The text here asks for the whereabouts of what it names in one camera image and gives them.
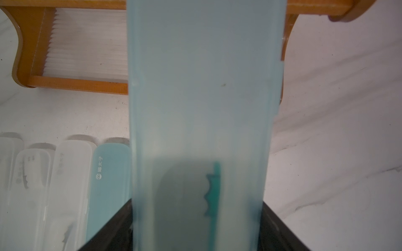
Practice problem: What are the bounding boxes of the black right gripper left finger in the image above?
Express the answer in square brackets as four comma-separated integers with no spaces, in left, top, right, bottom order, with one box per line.
[79,199,134,251]

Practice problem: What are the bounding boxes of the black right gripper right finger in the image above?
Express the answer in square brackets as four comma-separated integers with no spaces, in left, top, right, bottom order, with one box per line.
[258,202,310,251]

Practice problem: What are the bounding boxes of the clear pencil case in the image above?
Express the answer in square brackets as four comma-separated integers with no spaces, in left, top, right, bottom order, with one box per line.
[43,140,96,251]
[1,137,24,194]
[1,149,54,251]

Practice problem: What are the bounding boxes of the wooden three-tier shelf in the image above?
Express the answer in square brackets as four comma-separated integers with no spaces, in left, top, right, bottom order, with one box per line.
[1,1,373,104]

